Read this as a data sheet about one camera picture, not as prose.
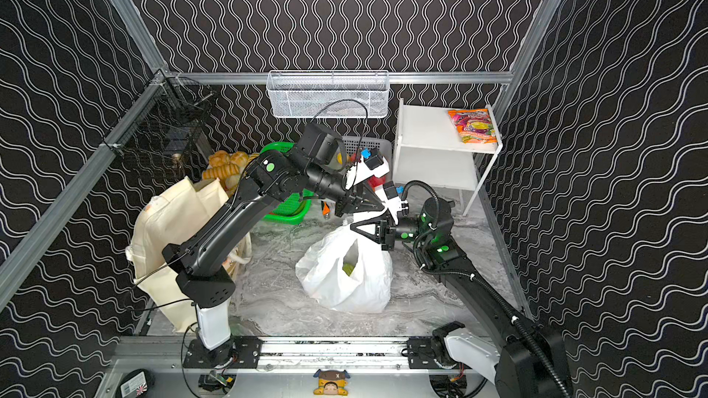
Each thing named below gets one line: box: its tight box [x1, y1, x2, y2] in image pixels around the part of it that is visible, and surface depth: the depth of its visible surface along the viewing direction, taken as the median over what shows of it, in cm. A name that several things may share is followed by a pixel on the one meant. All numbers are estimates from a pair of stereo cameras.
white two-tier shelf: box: [392, 98, 504, 216], surface depth 85 cm
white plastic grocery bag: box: [295, 217, 394, 314], surface depth 69 cm
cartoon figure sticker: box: [313, 368, 351, 397], surface depth 70 cm
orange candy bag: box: [448, 107, 498, 145], surface depth 81 cm
